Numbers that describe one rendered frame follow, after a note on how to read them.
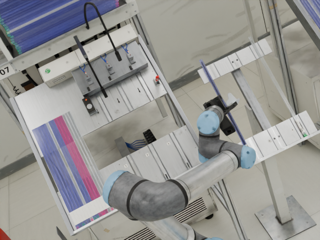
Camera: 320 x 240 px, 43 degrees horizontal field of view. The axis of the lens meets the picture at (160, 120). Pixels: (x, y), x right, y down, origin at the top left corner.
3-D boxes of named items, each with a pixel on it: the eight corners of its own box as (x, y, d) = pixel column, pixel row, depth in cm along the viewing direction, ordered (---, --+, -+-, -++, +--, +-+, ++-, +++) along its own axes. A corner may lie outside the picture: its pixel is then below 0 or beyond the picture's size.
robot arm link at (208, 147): (217, 169, 141) (218, 139, 138) (193, 161, 148) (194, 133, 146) (231, 164, 146) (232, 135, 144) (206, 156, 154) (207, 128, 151)
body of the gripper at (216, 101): (220, 93, 163) (215, 98, 152) (231, 111, 164) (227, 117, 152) (205, 102, 166) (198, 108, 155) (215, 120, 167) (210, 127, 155)
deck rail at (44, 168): (78, 233, 181) (75, 234, 175) (74, 235, 181) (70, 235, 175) (17, 100, 198) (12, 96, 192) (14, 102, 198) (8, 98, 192)
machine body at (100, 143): (221, 217, 247) (191, 142, 213) (119, 273, 240) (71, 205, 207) (182, 161, 301) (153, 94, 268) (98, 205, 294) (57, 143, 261)
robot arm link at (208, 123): (195, 136, 142) (195, 112, 140) (201, 128, 152) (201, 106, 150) (217, 138, 139) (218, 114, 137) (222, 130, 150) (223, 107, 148)
